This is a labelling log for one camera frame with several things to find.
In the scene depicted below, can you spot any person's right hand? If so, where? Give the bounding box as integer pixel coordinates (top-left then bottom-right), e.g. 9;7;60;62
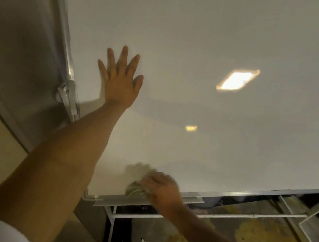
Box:
136;170;187;219

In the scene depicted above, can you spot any person's left hand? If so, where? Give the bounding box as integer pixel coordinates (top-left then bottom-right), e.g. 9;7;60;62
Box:
94;43;147;108

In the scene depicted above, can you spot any green wiping cloth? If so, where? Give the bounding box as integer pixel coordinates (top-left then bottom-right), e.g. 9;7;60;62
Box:
123;161;158;202

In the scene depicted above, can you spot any large white whiteboard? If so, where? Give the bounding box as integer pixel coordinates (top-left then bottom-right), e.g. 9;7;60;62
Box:
32;0;319;225

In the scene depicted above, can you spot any person's right forearm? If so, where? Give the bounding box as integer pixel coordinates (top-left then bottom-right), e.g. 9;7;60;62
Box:
163;205;273;242

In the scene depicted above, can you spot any person's left forearm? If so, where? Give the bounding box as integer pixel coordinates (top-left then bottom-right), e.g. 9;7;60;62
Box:
0;90;131;242

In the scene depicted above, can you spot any grey whiteboard marker tray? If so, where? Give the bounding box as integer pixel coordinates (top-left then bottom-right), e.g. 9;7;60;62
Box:
92;186;205;217

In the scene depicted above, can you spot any white metal whiteboard stand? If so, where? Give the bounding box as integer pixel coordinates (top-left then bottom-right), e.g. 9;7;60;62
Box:
101;171;319;242

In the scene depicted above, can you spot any grey whiteboard pivot bracket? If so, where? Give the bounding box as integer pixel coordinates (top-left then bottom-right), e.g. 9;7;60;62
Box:
53;79;84;122

